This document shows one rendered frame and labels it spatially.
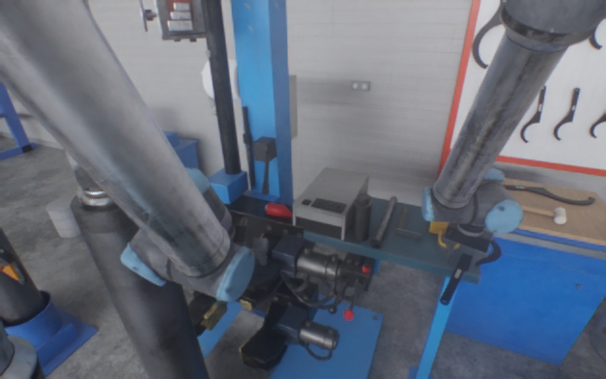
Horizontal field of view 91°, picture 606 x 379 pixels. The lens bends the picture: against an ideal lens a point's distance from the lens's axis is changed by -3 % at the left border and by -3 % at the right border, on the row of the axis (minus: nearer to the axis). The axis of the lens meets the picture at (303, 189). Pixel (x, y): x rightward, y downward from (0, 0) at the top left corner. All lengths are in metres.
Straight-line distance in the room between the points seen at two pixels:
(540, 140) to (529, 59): 2.48
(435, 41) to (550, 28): 2.34
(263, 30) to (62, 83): 1.18
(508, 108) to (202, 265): 0.53
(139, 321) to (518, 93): 1.14
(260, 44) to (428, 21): 1.69
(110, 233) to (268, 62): 0.90
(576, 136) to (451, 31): 1.22
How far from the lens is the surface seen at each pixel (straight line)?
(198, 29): 0.93
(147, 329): 1.20
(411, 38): 2.85
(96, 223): 0.95
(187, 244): 0.43
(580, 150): 3.11
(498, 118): 0.62
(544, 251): 2.07
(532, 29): 0.52
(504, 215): 0.89
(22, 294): 2.47
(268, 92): 1.46
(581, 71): 2.94
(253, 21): 1.45
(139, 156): 0.34
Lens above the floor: 1.89
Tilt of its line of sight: 29 degrees down
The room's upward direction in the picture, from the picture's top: 1 degrees counter-clockwise
